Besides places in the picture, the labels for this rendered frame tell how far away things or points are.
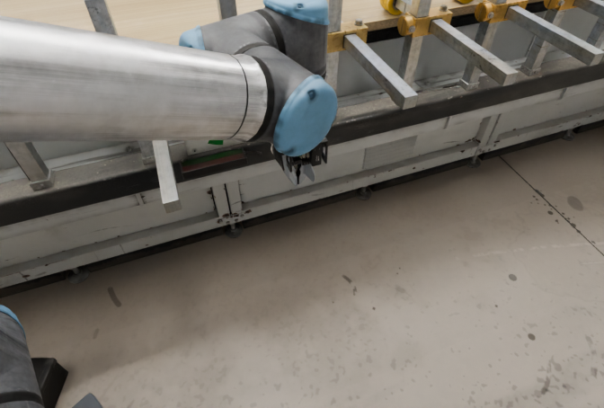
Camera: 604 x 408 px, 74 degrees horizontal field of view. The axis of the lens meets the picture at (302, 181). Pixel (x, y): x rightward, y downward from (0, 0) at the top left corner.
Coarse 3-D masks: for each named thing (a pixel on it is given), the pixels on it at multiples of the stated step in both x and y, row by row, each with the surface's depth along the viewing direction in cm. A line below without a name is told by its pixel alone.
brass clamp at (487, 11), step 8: (488, 0) 111; (512, 0) 111; (520, 0) 111; (480, 8) 111; (488, 8) 109; (496, 8) 109; (504, 8) 110; (480, 16) 111; (488, 16) 110; (496, 16) 111; (504, 16) 112
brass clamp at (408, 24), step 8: (432, 8) 107; (408, 16) 103; (424, 16) 103; (432, 16) 103; (440, 16) 104; (448, 16) 105; (400, 24) 106; (408, 24) 103; (416, 24) 103; (424, 24) 104; (400, 32) 106; (408, 32) 104; (416, 32) 105; (424, 32) 106
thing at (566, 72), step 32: (544, 64) 140; (576, 64) 140; (448, 96) 125; (480, 96) 129; (512, 96) 135; (352, 128) 118; (384, 128) 123; (128, 160) 104; (256, 160) 114; (0, 192) 96; (32, 192) 96; (64, 192) 98; (96, 192) 102; (128, 192) 105; (0, 224) 98
